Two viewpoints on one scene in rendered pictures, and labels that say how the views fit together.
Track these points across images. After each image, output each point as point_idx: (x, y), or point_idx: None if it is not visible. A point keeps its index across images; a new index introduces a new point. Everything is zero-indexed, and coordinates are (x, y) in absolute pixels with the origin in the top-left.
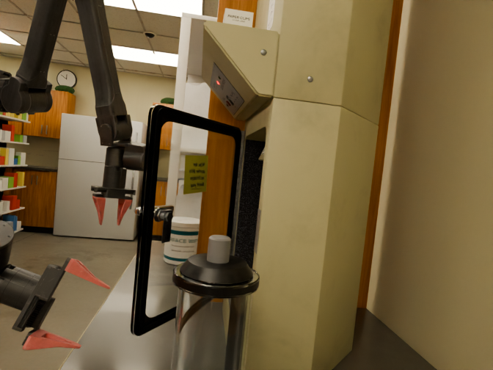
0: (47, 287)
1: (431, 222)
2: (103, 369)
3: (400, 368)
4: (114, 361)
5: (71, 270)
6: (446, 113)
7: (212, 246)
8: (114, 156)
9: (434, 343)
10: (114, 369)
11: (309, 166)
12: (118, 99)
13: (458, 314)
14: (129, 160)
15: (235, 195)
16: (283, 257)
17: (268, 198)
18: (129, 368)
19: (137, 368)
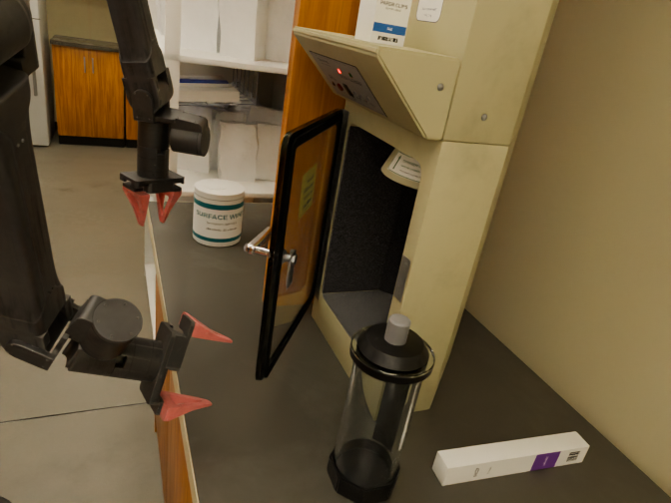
0: (177, 357)
1: (541, 222)
2: (229, 415)
3: (496, 367)
4: (234, 404)
5: (198, 334)
6: (584, 102)
7: (395, 330)
8: (155, 134)
9: (523, 337)
10: (241, 413)
11: (466, 213)
12: (155, 49)
13: (553, 317)
14: (180, 143)
15: (330, 194)
16: (426, 302)
17: (420, 250)
18: (255, 410)
19: (263, 408)
